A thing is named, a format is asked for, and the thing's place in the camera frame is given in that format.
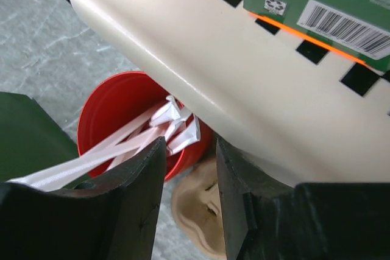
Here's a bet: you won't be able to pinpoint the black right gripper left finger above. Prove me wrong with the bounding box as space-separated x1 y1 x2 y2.
1 138 166 259

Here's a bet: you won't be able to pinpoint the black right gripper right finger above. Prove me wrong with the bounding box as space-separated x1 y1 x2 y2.
216 139 389 259

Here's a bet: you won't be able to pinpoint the green paper bag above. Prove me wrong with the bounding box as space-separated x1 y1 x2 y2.
1 92 78 181

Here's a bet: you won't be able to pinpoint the spare brown cup carriers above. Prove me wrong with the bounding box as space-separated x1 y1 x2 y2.
171 156 227 259

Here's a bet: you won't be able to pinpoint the white wrapped straws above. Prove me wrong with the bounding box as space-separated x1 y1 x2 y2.
8 95 201 192

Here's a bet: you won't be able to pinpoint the cream black shelf rack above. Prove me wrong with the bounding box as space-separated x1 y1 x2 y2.
66 0 389 185

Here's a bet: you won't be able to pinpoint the red plastic cup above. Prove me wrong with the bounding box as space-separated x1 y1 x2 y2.
76 71 214 182

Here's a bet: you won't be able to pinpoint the green yellow box left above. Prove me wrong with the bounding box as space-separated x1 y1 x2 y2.
244 0 389 72

